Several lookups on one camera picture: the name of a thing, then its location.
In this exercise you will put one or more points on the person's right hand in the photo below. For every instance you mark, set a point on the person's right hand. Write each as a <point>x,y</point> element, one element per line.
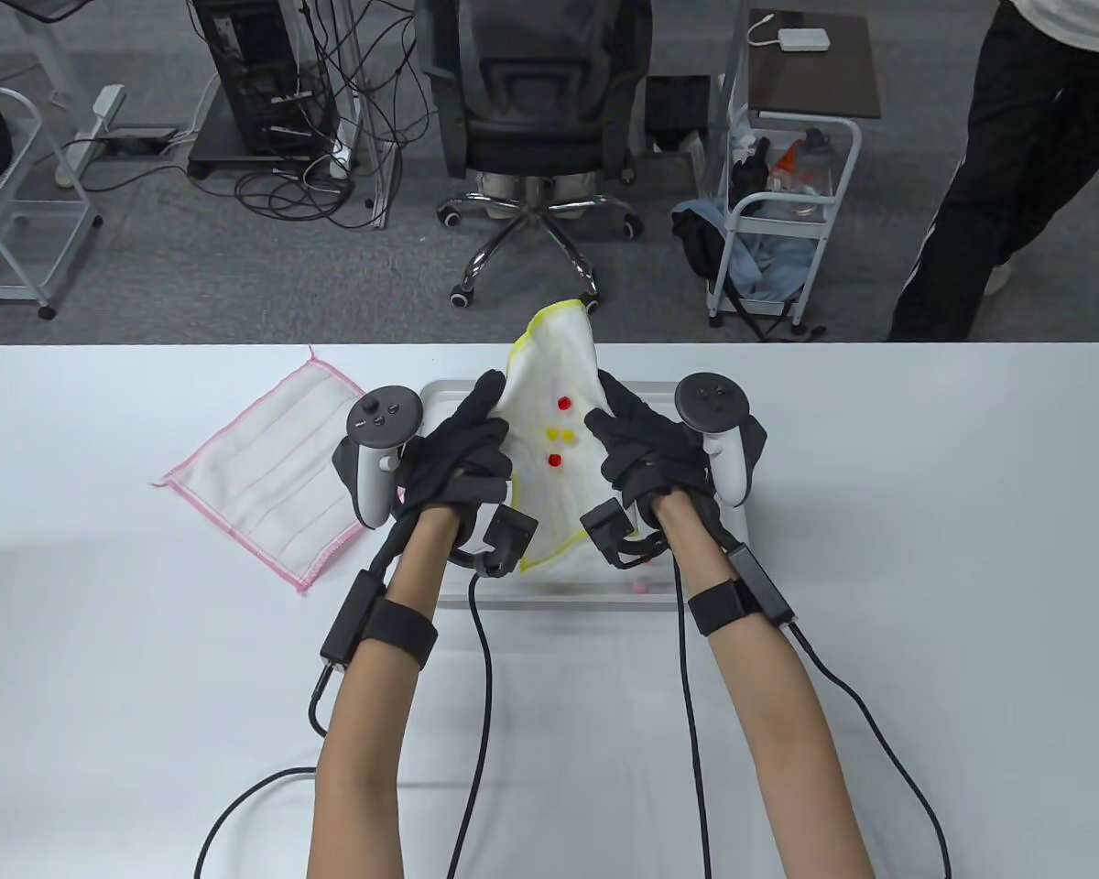
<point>646,449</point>

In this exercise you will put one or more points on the person's left hand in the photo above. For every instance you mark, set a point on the person's left hand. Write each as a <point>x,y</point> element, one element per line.
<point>453,458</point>

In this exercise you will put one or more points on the yellow-edged white dish cloth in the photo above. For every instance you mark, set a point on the yellow-edged white dish cloth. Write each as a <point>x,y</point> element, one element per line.
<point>559,494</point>

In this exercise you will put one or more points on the pink-edged white dish cloth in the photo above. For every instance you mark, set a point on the pink-edged white dish cloth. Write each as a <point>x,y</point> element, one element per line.
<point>266,476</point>

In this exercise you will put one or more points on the person's right forearm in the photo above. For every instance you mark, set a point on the person's right forearm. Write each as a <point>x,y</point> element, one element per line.
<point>769,714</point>

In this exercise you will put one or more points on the person's left forearm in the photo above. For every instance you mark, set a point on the person's left forearm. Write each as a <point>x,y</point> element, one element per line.
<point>366,732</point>

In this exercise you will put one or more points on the blue cloth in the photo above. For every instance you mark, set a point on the blue cloth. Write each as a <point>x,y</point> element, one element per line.
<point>760,265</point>

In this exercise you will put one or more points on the grey white hand controller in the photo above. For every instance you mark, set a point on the grey white hand controller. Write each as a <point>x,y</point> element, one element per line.
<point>380,417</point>
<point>710,398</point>

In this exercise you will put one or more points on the white rectangular tray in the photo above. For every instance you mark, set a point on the white rectangular tray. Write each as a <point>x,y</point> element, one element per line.
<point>559,600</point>

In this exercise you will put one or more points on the black labelled wrist module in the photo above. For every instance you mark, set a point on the black labelled wrist module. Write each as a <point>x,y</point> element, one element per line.
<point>348,618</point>
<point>760,586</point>

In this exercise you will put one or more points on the white cart with bottles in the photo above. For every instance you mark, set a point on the white cart with bottles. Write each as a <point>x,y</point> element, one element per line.
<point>820,256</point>

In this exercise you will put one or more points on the white shoe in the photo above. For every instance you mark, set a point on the white shoe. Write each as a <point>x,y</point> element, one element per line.
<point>499,192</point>
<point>575,190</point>

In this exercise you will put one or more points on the orange bottle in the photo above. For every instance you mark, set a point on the orange bottle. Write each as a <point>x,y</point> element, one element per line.
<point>785,165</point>

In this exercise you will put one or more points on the white power strip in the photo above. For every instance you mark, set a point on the white power strip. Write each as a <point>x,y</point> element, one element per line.
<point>341,151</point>

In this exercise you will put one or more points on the clear bottle with grey cap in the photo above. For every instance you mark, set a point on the clear bottle with grey cap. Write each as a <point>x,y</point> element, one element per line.
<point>815,151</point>

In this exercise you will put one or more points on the black box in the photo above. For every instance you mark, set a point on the black box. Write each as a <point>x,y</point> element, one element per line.
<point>678,105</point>

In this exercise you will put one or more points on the black mesh office chair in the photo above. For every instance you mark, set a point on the black mesh office chair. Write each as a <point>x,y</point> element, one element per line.
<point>531,101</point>

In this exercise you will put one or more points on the black wheeled platform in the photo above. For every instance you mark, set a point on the black wheeled platform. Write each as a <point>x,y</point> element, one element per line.
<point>220,156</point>

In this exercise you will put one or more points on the brown side table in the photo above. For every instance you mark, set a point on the brown side table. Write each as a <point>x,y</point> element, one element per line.
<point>815,82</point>

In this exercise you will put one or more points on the black computer tower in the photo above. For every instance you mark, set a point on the black computer tower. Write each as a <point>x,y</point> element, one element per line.
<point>256,73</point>

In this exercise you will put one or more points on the small white box device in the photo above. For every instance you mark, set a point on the small white box device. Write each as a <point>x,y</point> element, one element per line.
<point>804,39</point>

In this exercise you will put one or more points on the dark floor socket box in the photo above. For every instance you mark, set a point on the dark floor socket box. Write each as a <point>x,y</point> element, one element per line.
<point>137,139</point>

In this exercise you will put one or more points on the white cart with black bag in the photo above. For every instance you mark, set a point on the white cart with black bag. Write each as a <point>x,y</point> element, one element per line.
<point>46,188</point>

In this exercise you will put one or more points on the white desk foot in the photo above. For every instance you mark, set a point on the white desk foot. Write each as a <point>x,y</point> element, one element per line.
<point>92,128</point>

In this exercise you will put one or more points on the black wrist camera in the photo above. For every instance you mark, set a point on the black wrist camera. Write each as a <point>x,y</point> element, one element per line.
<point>508,536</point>
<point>609,526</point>

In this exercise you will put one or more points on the white desk leg frame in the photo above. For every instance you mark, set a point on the white desk leg frame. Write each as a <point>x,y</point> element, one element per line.
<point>359,92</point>

